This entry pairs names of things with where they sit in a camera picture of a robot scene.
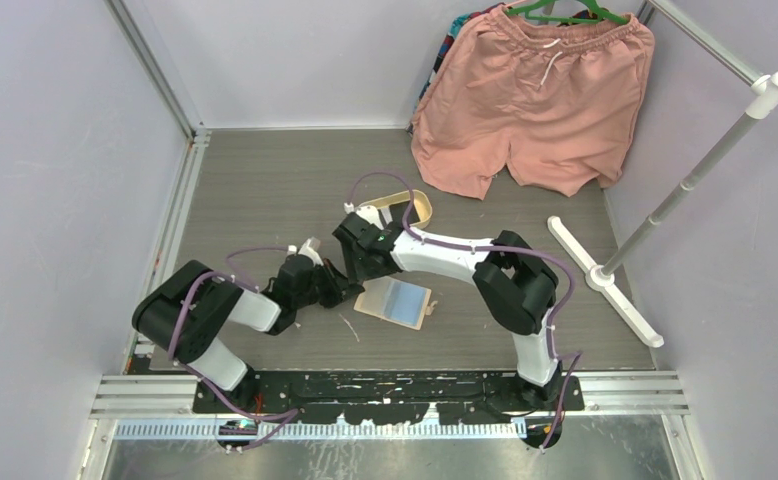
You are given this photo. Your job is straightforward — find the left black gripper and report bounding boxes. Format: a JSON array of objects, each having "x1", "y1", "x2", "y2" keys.
[{"x1": 294, "y1": 260, "x2": 363, "y2": 311}]

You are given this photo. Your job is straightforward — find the beige leather card holder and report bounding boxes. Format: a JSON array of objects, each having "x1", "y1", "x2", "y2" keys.
[{"x1": 354, "y1": 277, "x2": 432, "y2": 331}]

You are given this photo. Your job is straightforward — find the beige oval plastic tray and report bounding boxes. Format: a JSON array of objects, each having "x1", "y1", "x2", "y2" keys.
[{"x1": 360, "y1": 189, "x2": 433, "y2": 229}]

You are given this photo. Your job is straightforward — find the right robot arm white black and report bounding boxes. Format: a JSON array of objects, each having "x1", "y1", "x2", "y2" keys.
[{"x1": 333, "y1": 213, "x2": 562, "y2": 411}]

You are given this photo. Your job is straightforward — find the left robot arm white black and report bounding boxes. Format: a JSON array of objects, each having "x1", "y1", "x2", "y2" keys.
[{"x1": 131, "y1": 254, "x2": 364, "y2": 413}]

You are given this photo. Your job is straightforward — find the pink shorts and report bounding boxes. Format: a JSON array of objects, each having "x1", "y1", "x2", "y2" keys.
[{"x1": 411, "y1": 5, "x2": 655, "y2": 199}]

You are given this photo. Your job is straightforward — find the colourful patterned garment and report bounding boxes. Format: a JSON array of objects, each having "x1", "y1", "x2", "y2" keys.
[{"x1": 413, "y1": 2, "x2": 504, "y2": 113}]

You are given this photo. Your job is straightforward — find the green clothes hanger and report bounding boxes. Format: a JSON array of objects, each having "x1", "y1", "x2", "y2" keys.
[{"x1": 505, "y1": 0, "x2": 629, "y2": 26}]

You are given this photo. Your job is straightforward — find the white clothes rack stand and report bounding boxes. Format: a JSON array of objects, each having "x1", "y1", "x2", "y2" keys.
[{"x1": 546, "y1": 68, "x2": 778, "y2": 350}]

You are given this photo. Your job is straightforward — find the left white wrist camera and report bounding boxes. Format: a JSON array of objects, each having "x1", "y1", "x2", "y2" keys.
[{"x1": 287, "y1": 237, "x2": 323, "y2": 266}]

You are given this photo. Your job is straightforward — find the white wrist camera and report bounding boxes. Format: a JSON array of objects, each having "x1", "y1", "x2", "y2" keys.
[
  {"x1": 287, "y1": 237, "x2": 323, "y2": 266},
  {"x1": 343, "y1": 202, "x2": 384, "y2": 229}
]

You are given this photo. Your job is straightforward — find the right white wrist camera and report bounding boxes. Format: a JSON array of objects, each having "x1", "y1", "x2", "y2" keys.
[{"x1": 343, "y1": 202, "x2": 384, "y2": 229}]

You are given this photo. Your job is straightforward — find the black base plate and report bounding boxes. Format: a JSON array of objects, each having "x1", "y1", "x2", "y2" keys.
[{"x1": 229, "y1": 371, "x2": 585, "y2": 425}]

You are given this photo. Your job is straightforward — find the aluminium frame rail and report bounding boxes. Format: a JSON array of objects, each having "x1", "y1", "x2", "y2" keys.
[{"x1": 105, "y1": 0, "x2": 213, "y2": 372}]

